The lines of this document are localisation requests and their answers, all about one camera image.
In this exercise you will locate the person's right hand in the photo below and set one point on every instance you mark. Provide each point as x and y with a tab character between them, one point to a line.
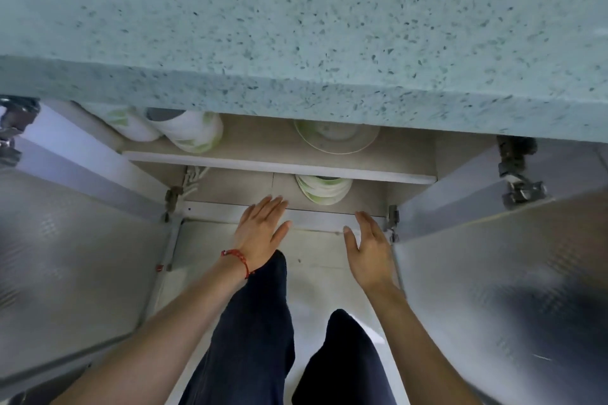
373	260

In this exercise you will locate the person's left hand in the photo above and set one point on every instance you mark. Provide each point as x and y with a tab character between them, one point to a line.
256	236

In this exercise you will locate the person's right thumb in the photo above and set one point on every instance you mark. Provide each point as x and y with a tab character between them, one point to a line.
350	241

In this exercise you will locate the person's left middle finger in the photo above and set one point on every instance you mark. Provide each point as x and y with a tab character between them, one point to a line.
272	209

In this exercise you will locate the person's left little finger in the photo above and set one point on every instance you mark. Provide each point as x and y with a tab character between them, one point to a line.
247	217

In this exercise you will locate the person's left thumb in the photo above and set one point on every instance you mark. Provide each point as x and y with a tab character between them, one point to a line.
281	234

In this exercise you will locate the person's right forearm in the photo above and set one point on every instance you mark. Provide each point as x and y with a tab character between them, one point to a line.
418	352

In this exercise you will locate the person's left forearm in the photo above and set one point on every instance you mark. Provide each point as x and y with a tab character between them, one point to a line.
161	338

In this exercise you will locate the white-edged cabinet shelf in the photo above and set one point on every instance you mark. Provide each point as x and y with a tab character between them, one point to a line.
285	167

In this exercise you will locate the small metal cabinet hinge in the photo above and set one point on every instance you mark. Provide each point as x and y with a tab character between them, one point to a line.
393	219
173	198

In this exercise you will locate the stack of white green-rimmed plates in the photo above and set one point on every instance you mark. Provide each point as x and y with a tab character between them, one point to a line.
323	188

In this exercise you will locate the beige kitchen base cabinet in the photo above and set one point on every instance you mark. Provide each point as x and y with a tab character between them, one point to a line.
266	136

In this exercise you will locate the white plate green rim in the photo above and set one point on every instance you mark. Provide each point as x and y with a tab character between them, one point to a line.
337	136

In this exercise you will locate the white bowl green leaf print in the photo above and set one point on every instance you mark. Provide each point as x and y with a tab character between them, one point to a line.
130	124
194	132

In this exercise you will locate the person's left leg dark trousers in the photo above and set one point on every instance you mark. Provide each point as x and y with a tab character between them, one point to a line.
249	338

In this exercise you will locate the person's leg dark trousers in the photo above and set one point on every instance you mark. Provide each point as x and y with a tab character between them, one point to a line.
249	338
344	362

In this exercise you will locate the person's right leg dark trousers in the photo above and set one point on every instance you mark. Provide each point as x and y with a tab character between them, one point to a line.
344	362

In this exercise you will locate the frosted glass cabinet door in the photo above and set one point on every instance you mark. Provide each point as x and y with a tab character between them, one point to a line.
513	295
71	257

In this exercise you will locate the metal cabinet door hinge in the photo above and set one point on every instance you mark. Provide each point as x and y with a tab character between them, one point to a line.
16	127
517	177

